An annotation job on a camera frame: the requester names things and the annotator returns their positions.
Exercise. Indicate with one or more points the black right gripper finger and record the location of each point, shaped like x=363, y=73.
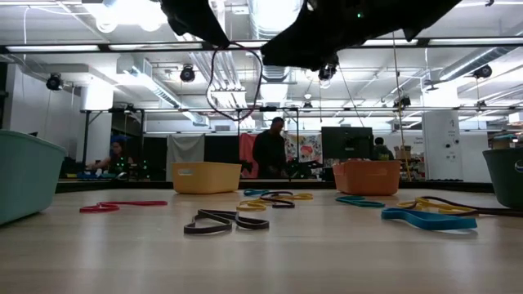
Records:
x=298, y=38
x=314, y=61

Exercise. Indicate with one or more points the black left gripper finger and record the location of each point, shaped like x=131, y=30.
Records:
x=180, y=16
x=206, y=16

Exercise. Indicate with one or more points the dark purple rubber band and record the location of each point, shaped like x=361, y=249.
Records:
x=498, y=212
x=261, y=79
x=284, y=205
x=255, y=224

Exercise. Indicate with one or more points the yellow rubber band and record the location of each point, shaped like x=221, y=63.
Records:
x=449, y=210
x=249, y=208
x=302, y=197

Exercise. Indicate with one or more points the thin blue rubber band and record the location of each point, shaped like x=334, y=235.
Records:
x=367, y=203

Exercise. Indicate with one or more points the red rubber band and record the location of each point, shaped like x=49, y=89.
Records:
x=143, y=203

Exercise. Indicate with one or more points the wide blue rubber band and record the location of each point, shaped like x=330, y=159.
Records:
x=429, y=222

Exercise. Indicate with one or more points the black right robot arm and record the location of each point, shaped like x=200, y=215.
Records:
x=429, y=10

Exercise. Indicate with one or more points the black round spotlight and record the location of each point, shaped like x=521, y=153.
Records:
x=403, y=102
x=483, y=72
x=187, y=74
x=54, y=82
x=327, y=77

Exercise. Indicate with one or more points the white LED light strip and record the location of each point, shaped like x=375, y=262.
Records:
x=256, y=43
x=155, y=46
x=53, y=48
x=384, y=42
x=474, y=41

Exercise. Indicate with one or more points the black monitor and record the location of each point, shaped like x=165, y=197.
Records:
x=347, y=143

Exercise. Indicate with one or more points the floral hanging cloth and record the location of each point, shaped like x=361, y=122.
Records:
x=304, y=149

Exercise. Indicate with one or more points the person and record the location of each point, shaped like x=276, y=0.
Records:
x=116, y=157
x=382, y=151
x=269, y=151

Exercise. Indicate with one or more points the red hanging cloth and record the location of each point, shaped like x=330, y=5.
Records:
x=246, y=151

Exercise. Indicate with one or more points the plain white column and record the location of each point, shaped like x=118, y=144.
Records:
x=97, y=100

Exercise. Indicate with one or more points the brown cardboard box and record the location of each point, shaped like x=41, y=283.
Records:
x=400, y=154

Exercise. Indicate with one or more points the orange plastic basket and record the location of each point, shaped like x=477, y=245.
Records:
x=365, y=179

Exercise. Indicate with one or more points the grey hanging cloth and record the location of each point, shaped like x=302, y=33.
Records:
x=186, y=151

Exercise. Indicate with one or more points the white column with controls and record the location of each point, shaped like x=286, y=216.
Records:
x=443, y=143

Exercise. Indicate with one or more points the yellow plastic basket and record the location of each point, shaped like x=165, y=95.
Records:
x=206, y=179

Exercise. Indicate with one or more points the dark teal plastic basket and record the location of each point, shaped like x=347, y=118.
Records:
x=506, y=183

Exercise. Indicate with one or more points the light teal plastic basket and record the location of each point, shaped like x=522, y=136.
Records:
x=28, y=179

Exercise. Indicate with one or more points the silver round ventilation duct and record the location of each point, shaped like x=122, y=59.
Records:
x=265, y=16
x=470, y=65

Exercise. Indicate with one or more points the black frame beam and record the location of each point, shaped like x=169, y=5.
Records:
x=423, y=41

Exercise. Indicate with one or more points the white rectangular air duct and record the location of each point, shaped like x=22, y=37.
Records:
x=163, y=96

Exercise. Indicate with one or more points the black table frame rail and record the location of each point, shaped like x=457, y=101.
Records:
x=286, y=184

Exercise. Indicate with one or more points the black workstation frame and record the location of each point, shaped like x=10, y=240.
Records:
x=86, y=134

